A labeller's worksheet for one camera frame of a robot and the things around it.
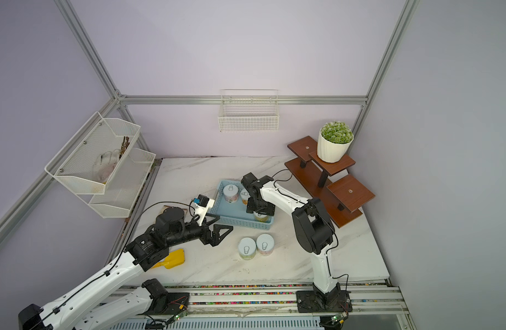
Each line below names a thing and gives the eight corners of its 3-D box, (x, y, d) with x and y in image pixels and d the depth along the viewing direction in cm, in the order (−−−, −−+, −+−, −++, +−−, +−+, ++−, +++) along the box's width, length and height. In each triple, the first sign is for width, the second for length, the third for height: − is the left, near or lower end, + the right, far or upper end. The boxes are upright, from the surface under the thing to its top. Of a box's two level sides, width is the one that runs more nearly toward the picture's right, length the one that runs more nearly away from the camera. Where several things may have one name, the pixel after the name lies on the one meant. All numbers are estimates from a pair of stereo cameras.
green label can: (238, 260, 85) (237, 255, 81) (239, 242, 90) (238, 237, 86) (255, 260, 85) (255, 255, 81) (256, 242, 90) (255, 237, 86)
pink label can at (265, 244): (262, 258, 85) (262, 254, 81) (254, 243, 89) (253, 238, 85) (276, 250, 87) (277, 246, 83) (268, 235, 91) (268, 231, 87)
